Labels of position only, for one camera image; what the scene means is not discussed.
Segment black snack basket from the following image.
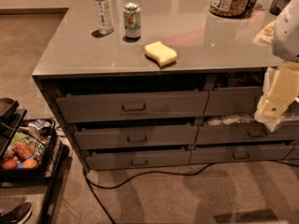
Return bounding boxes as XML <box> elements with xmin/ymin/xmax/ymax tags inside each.
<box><xmin>0</xmin><ymin>119</ymin><xmax>57</xmax><ymax>181</ymax></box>

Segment black shelf cart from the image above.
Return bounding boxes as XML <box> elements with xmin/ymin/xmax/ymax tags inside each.
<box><xmin>0</xmin><ymin>110</ymin><xmax>69</xmax><ymax>224</ymax></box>

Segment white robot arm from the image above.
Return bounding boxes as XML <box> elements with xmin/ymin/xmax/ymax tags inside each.
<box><xmin>253</xmin><ymin>0</ymin><xmax>299</xmax><ymax>133</ymax></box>

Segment grey drawer counter cabinet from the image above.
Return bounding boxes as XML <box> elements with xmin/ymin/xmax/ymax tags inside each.
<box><xmin>33</xmin><ymin>0</ymin><xmax>298</xmax><ymax>171</ymax></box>

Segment dark shoe white sole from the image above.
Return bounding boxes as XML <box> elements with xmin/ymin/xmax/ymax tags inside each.
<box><xmin>0</xmin><ymin>202</ymin><xmax>33</xmax><ymax>224</ymax></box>

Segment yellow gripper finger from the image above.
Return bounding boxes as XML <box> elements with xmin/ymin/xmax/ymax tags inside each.
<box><xmin>262</xmin><ymin>62</ymin><xmax>299</xmax><ymax>119</ymax></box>

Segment white snack packets in drawer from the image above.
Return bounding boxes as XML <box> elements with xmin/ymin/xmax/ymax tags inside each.
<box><xmin>206</xmin><ymin>114</ymin><xmax>254</xmax><ymax>126</ymax></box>

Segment clear plastic water bottle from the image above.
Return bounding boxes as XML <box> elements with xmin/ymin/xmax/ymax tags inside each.
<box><xmin>93</xmin><ymin>0</ymin><xmax>114</xmax><ymax>35</ymax></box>

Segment green white soda can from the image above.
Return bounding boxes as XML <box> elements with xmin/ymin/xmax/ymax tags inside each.
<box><xmin>123</xmin><ymin>2</ymin><xmax>141</xmax><ymax>38</ymax></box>

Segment black power cable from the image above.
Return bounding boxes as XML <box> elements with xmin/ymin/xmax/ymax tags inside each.
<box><xmin>82</xmin><ymin>161</ymin><xmax>299</xmax><ymax>224</ymax></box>

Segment dark tray on cart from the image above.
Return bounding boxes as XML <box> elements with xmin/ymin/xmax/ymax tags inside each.
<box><xmin>0</xmin><ymin>98</ymin><xmax>19</xmax><ymax>121</ymax></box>

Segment yellow sponge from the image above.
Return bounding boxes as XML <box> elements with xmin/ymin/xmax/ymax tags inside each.
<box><xmin>145</xmin><ymin>41</ymin><xmax>178</xmax><ymax>66</ymax></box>

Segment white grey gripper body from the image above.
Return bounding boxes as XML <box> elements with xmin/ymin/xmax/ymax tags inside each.
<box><xmin>254</xmin><ymin>67</ymin><xmax>298</xmax><ymax>133</ymax></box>

